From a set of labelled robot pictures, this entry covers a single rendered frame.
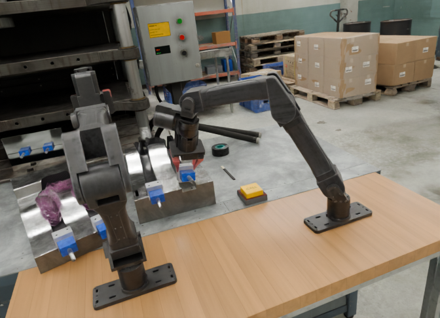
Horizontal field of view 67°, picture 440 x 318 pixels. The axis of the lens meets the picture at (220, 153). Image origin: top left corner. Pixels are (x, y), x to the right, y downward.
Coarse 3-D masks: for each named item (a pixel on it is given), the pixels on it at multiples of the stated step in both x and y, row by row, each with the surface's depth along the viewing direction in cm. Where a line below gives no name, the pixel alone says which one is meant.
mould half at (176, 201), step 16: (160, 144) 134; (128, 160) 126; (160, 160) 127; (160, 176) 118; (176, 176) 116; (208, 176) 113; (144, 192) 107; (176, 192) 107; (192, 192) 108; (208, 192) 110; (144, 208) 105; (176, 208) 109; (192, 208) 110
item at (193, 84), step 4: (196, 80) 516; (200, 80) 511; (188, 84) 514; (192, 84) 516; (196, 84) 518; (200, 84) 479; (204, 84) 483; (164, 88) 504; (184, 88) 474; (188, 88) 476; (164, 92) 494; (168, 92) 470; (184, 92) 477; (164, 96) 503; (168, 96) 472; (168, 100) 476
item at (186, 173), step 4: (180, 164) 108; (184, 164) 108; (188, 164) 108; (180, 168) 106; (184, 168) 106; (188, 168) 106; (192, 168) 107; (180, 172) 104; (184, 172) 103; (188, 172) 103; (192, 172) 103; (180, 176) 105; (184, 176) 102; (188, 176) 102; (192, 176) 103; (180, 180) 106; (184, 180) 102; (188, 180) 103; (192, 180) 97
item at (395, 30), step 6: (408, 18) 674; (384, 24) 664; (390, 24) 654; (396, 24) 649; (402, 24) 647; (408, 24) 649; (384, 30) 667; (390, 30) 658; (396, 30) 653; (402, 30) 651; (408, 30) 654
